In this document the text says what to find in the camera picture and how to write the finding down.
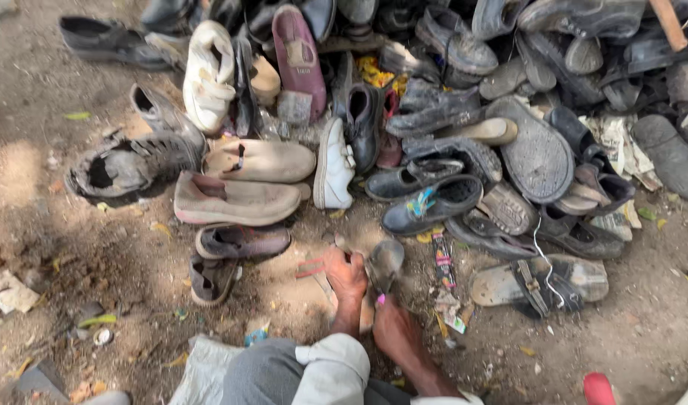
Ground person's left hand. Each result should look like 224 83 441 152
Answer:
323 246 370 305

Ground person's right hand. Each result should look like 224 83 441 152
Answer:
371 293 419 368

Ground small dark dusty shoe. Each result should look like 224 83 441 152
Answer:
365 238 406 295

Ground crumpled printed wrapper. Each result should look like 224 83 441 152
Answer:
434 289 475 335

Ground person's white shirt sleeve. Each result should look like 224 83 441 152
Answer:
291 333 372 405

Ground black and red tube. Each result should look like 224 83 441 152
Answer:
431 232 458 290

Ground grey sneaker with red laces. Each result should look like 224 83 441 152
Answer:
195 224 292 261

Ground blue and white wrapper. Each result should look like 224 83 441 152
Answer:
244 319 272 348

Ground brown slip-on sneaker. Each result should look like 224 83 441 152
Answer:
189 256 243 307

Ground person's grey trousers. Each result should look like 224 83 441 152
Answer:
220 337 412 405

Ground white woven sack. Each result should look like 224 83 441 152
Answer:
168 334 245 405

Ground heap of worn old shoes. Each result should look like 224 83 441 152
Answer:
59 0 688 262

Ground red plastic object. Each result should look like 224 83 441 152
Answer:
583 372 617 405

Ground crumpled newspaper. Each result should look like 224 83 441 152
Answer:
579 114 664 192

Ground crumpled white paper scrap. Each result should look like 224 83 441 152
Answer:
0 270 41 315

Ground red rubber strap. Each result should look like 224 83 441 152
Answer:
295 257 326 280

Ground tan sandal with black straps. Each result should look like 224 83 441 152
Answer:
469 253 610 320

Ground wooden handle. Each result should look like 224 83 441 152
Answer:
649 0 688 53

